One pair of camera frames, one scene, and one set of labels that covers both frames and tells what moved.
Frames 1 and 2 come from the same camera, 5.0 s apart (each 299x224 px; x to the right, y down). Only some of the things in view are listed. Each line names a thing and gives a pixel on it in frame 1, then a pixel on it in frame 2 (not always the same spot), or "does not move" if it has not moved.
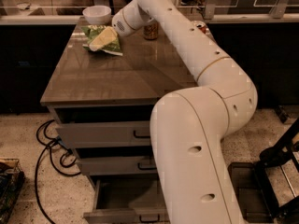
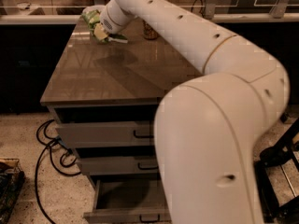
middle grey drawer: [119, 165] does not move
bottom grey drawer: [128, 201] does not move
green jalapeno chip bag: [90, 31] -> [92, 19]
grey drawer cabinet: [102, 104] does not move
